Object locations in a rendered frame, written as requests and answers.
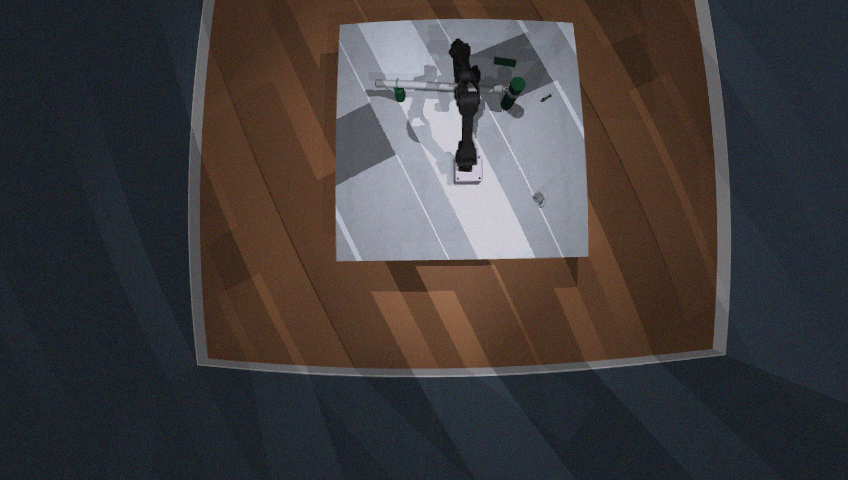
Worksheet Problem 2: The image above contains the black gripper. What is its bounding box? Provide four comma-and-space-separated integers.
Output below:
454, 72, 469, 95

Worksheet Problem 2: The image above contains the dark green cylinder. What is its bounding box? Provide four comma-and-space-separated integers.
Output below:
494, 57, 517, 68
501, 77, 525, 110

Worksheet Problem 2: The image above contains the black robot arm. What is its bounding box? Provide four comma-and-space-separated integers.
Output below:
449, 39, 481, 172

